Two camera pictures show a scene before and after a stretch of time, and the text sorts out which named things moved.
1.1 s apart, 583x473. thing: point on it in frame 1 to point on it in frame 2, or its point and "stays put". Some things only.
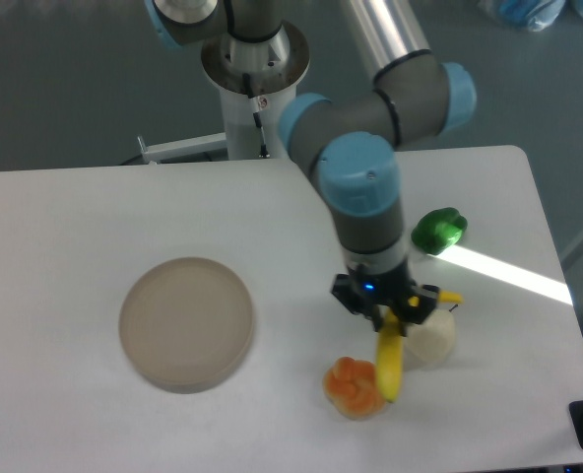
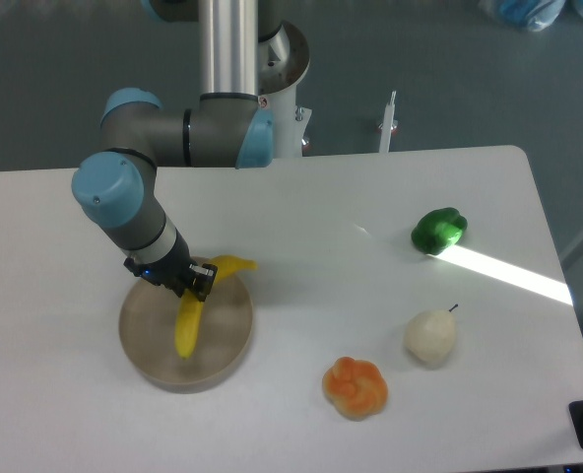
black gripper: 362,291 to 178,269
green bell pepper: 438,231 stays put
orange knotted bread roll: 351,387 stays put
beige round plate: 185,323 stays put
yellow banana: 390,349 to 190,309
